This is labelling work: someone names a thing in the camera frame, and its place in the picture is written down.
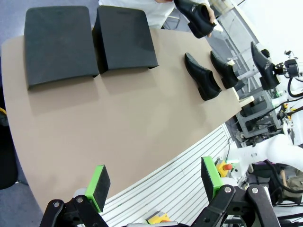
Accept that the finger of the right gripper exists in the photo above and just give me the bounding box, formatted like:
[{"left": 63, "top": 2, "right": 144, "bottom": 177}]
[{"left": 272, "top": 62, "right": 285, "bottom": 76}]

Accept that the black shoe stand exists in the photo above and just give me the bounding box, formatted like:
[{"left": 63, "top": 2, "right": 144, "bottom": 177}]
[
  {"left": 23, "top": 6, "right": 100, "bottom": 91},
  {"left": 91, "top": 5, "right": 159, "bottom": 75}
]

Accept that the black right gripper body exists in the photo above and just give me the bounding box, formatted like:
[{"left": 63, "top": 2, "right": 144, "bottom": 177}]
[{"left": 283, "top": 58, "right": 302, "bottom": 79}]

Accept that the yellow control box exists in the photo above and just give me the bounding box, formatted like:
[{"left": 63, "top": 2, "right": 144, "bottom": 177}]
[{"left": 144, "top": 211, "right": 171, "bottom": 225}]

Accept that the person's left hand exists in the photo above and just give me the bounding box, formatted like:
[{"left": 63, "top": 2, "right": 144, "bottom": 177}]
[{"left": 205, "top": 4, "right": 216, "bottom": 38}]

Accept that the black leather dress shoe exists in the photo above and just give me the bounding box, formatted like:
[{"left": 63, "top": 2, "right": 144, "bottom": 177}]
[
  {"left": 174, "top": 0, "right": 217, "bottom": 39},
  {"left": 184, "top": 52, "right": 223, "bottom": 102},
  {"left": 210, "top": 50, "right": 240, "bottom": 90},
  {"left": 250, "top": 41, "right": 281, "bottom": 91}
]

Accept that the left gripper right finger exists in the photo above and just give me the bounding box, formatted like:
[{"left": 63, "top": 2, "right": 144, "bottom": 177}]
[{"left": 189, "top": 156, "right": 281, "bottom": 227}]

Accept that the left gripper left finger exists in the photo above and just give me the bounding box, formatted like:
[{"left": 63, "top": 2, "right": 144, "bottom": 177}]
[{"left": 39, "top": 165, "right": 111, "bottom": 227}]

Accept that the person's white jacket torso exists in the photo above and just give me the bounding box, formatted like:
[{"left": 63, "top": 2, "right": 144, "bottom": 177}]
[{"left": 98, "top": 0, "right": 211, "bottom": 30}]

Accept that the grey metal equipment cart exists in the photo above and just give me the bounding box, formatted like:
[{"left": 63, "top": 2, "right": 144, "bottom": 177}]
[{"left": 236, "top": 89, "right": 286, "bottom": 142}]

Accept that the yellow emergency stop button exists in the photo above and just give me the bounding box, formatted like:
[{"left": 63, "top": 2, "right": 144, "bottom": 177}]
[{"left": 215, "top": 160, "right": 234, "bottom": 177}]

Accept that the black rounded object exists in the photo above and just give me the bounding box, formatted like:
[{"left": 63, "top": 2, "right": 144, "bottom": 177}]
[{"left": 0, "top": 104, "right": 19, "bottom": 190}]

